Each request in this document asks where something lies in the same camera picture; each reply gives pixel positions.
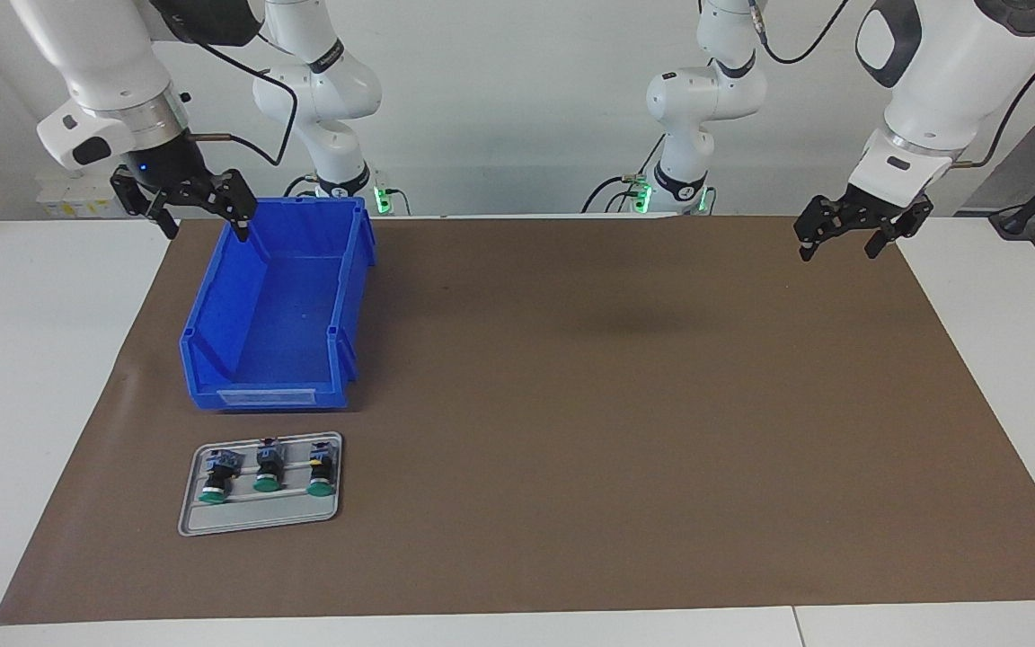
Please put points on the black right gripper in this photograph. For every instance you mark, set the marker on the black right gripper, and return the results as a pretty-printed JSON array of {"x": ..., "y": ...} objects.
[{"x": 163, "y": 171}]

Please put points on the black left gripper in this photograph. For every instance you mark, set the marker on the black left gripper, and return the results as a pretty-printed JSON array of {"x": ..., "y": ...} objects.
[{"x": 872, "y": 207}]

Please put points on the green push button switch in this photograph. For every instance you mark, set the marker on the green push button switch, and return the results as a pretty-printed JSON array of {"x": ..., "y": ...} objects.
[
  {"x": 219, "y": 472},
  {"x": 322, "y": 472},
  {"x": 269, "y": 467}
]

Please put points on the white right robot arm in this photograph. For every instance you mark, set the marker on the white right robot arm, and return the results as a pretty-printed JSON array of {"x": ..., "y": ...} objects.
[{"x": 104, "y": 63}]

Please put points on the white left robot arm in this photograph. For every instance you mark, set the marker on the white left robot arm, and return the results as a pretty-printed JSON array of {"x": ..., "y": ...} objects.
[{"x": 949, "y": 81}]

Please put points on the blue plastic storage bin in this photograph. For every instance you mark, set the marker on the blue plastic storage bin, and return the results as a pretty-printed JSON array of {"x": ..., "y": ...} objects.
[{"x": 293, "y": 314}]

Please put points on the green lit base connector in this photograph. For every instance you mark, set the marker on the green lit base connector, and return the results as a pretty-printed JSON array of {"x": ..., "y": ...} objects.
[
  {"x": 641, "y": 196},
  {"x": 382, "y": 198}
]

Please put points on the grey metal tray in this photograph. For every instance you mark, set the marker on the grey metal tray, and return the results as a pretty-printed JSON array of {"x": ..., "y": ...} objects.
[{"x": 257, "y": 517}]

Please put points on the brown table mat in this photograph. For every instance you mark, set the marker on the brown table mat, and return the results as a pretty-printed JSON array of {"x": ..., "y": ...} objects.
[{"x": 616, "y": 449}]

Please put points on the white wall box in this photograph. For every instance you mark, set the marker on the white wall box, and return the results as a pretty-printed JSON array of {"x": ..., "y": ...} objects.
[{"x": 68, "y": 193}]

